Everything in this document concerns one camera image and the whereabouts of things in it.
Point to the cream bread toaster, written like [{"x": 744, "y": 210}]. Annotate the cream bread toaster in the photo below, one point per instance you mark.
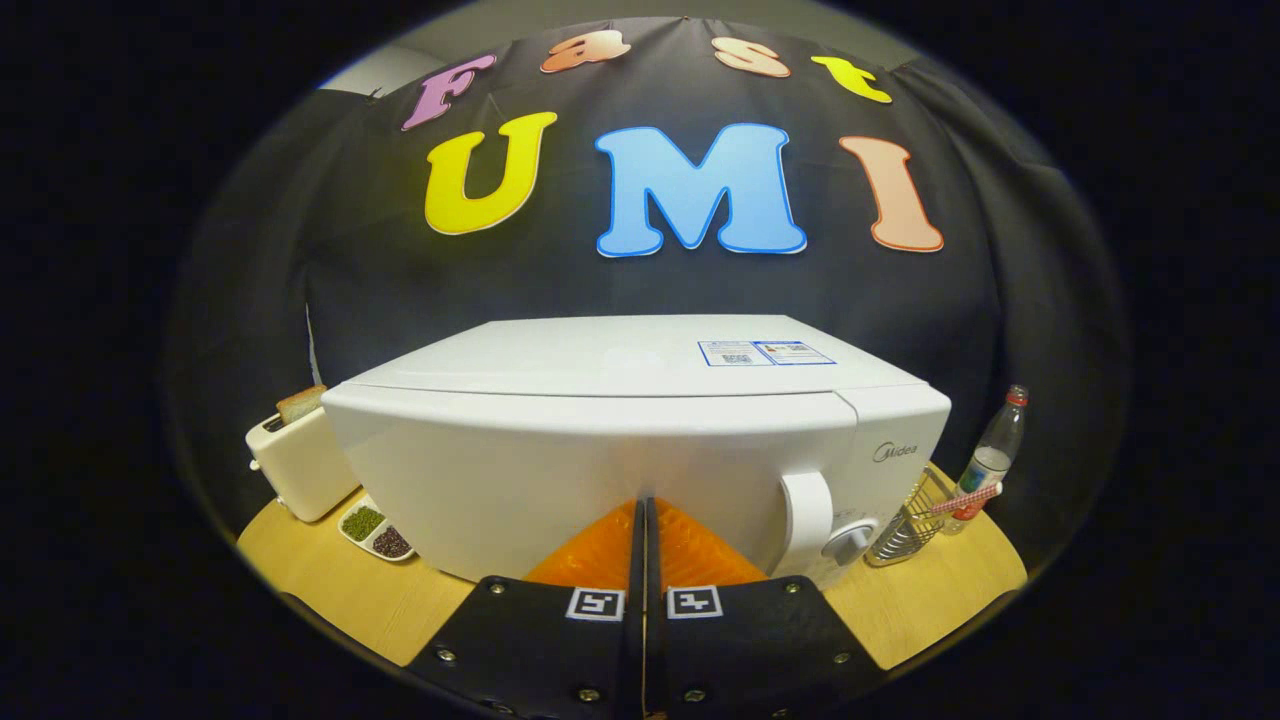
[{"x": 300, "y": 470}]

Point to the toast slice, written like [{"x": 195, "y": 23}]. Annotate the toast slice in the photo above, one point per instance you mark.
[{"x": 300, "y": 405}]

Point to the clear plastic water bottle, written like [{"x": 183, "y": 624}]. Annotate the clear plastic water bottle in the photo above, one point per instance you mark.
[{"x": 995, "y": 450}]

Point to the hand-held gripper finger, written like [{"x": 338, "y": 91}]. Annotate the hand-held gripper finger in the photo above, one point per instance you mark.
[
  {"x": 656, "y": 650},
  {"x": 634, "y": 650}
]

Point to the white toaster oven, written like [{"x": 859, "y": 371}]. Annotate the white toaster oven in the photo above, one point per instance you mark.
[{"x": 560, "y": 460}]

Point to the white divided bean dish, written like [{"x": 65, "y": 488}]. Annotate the white divided bean dish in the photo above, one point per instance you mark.
[{"x": 372, "y": 530}]

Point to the red white striped stick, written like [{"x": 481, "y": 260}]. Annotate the red white striped stick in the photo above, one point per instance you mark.
[{"x": 965, "y": 499}]

